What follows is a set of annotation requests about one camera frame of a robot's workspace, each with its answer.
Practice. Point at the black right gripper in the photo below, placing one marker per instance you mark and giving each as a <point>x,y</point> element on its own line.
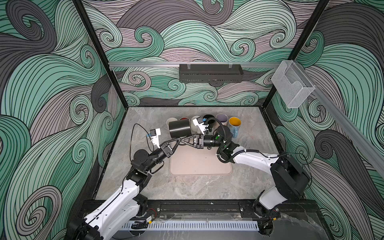
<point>201,142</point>

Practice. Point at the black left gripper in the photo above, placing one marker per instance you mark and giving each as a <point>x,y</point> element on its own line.
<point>167,149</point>

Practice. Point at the white ribbed mug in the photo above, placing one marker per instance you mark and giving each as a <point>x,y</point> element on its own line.
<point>195,129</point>

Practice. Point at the beige pink ribbed mug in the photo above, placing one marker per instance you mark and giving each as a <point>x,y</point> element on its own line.
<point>223,118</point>

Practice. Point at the blue butterfly mug yellow inside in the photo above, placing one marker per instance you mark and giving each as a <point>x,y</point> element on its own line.
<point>234,125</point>

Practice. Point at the light pink mug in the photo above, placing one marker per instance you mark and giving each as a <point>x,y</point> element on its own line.
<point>170,120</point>

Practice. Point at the black mug white base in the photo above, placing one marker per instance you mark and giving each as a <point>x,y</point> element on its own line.
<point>208,116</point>

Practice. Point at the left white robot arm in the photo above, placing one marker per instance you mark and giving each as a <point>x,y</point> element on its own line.
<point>126,202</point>

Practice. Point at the beige silicone drying mat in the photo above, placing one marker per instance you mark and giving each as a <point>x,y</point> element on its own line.
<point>188,161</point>

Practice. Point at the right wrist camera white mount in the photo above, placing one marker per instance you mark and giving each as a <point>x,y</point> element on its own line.
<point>203,125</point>

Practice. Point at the black wall tray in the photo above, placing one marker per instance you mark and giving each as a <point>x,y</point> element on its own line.
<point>210,73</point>

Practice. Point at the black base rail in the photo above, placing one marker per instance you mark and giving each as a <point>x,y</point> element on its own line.
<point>166,209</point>

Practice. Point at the aluminium wall rail back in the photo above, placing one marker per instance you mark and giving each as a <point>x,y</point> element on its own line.
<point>166,64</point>

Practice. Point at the aluminium wall rail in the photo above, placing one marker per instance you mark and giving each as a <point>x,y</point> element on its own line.
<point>332,98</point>
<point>166,64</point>

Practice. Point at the white slotted cable duct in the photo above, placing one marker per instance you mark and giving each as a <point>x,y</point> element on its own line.
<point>202,226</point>

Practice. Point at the black corner frame post right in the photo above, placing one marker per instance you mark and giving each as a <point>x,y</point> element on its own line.
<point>309,27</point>

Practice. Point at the black corner frame post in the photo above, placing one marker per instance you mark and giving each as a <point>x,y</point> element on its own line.
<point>95,41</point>
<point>309,27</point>

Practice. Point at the clear plastic wall bin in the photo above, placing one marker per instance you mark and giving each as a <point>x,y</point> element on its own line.
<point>292,83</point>

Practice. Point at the black corner frame post left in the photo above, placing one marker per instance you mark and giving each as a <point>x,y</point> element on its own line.
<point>95,41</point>

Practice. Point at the aluminium wall rail right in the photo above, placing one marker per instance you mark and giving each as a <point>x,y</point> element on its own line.
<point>332,98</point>

